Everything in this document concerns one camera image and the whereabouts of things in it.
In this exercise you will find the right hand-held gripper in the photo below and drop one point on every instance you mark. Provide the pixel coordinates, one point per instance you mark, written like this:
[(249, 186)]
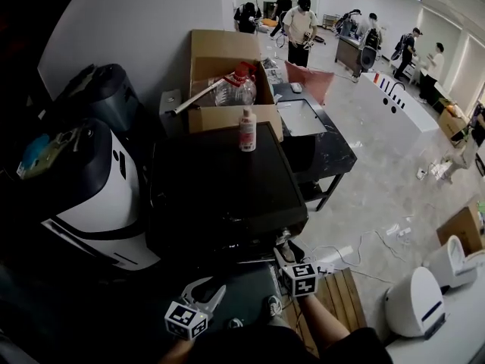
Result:
[(301, 281)]

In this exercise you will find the clear plastic jug red cap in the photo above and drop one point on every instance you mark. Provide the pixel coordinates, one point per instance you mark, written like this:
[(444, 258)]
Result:
[(235, 93)]

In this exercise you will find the crumpled plastic packaging pile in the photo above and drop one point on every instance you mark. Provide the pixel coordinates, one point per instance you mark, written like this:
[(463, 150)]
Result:
[(271, 68)]

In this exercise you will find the white bottle with pink label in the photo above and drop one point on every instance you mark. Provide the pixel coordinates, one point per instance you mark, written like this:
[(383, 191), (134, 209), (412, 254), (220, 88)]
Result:
[(247, 131)]

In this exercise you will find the large white toilet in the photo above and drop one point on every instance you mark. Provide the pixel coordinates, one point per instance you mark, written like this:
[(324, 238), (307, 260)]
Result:
[(413, 302)]

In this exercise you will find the person's left forearm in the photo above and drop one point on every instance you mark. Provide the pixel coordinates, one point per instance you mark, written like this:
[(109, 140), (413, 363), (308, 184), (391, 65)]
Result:
[(174, 355)]

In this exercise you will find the white bathtub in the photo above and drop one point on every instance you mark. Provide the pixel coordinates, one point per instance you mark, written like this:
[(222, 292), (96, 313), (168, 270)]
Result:
[(413, 120)]

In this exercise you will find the person's right grey shoe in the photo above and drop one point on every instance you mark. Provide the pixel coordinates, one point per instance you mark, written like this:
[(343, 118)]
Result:
[(273, 305)]

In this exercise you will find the blue packet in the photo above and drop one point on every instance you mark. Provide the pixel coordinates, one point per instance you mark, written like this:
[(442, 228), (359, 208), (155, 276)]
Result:
[(38, 154)]

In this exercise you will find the small white toilet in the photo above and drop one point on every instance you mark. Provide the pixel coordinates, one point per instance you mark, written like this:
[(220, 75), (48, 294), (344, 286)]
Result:
[(451, 264)]

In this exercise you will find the white power strip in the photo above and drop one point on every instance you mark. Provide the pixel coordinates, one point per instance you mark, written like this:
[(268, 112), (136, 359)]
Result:
[(398, 230), (326, 269)]

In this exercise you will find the person's left grey shoe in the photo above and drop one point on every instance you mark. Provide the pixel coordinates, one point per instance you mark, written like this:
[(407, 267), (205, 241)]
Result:
[(235, 322)]

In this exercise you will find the white sink basin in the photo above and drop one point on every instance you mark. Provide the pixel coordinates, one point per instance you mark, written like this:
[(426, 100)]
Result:
[(301, 118)]

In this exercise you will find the white plug adapter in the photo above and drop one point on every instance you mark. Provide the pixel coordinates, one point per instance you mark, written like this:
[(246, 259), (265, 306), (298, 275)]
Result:
[(421, 173)]

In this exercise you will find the pink chair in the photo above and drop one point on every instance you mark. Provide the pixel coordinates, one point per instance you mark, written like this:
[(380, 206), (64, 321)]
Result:
[(310, 82)]

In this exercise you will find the black curved faucet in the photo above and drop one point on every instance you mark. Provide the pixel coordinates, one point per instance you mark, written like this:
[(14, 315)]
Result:
[(392, 91)]

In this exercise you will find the person's right forearm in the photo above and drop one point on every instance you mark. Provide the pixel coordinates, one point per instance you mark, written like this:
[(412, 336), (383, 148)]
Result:
[(322, 317)]

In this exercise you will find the small white bar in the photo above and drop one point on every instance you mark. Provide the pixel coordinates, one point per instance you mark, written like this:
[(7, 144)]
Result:
[(296, 87)]

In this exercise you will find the white and black rounded appliance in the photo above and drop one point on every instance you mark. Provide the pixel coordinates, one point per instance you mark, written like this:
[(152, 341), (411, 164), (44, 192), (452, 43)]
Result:
[(106, 192)]

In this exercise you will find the brown cardboard box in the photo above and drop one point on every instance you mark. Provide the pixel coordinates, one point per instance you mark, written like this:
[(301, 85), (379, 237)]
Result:
[(458, 230)]

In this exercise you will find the cardboard box with yellow contents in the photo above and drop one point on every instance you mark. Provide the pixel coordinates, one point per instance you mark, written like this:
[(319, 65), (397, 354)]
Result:
[(451, 123)]

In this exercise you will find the large open cardboard box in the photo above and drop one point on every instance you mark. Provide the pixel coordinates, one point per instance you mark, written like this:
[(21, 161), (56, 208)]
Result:
[(223, 44)]

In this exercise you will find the person's black shirt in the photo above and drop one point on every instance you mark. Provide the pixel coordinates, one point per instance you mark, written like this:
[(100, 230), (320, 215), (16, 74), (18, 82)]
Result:
[(273, 347)]

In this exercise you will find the black marble sink table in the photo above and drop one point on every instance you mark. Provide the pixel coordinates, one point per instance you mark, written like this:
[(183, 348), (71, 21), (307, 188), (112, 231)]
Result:
[(329, 157)]

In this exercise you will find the brown wooden cabinet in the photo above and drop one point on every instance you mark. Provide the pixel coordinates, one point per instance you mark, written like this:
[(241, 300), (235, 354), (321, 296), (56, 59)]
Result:
[(348, 53)]

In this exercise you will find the white display platform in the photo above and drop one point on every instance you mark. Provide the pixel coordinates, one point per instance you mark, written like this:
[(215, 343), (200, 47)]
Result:
[(454, 328)]

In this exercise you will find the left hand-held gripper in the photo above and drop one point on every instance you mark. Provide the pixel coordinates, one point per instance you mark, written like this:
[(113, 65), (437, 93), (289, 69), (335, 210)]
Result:
[(185, 319)]

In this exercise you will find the wooden slat pallet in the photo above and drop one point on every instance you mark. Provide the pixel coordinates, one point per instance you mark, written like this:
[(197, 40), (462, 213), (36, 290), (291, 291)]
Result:
[(341, 294)]

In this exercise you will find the dark grey rounded appliance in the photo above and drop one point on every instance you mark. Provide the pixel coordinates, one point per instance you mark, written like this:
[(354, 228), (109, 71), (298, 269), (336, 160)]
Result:
[(113, 97)]

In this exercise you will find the person's grey shoe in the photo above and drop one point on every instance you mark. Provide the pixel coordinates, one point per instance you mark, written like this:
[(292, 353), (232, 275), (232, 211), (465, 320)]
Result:
[(235, 322), (273, 305)]

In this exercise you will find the dark green platform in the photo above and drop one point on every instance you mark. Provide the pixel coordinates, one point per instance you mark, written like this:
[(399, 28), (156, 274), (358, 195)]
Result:
[(250, 286)]

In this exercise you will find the silver metal pipe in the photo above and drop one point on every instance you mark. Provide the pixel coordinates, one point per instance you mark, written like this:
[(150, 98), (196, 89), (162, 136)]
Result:
[(193, 100)]

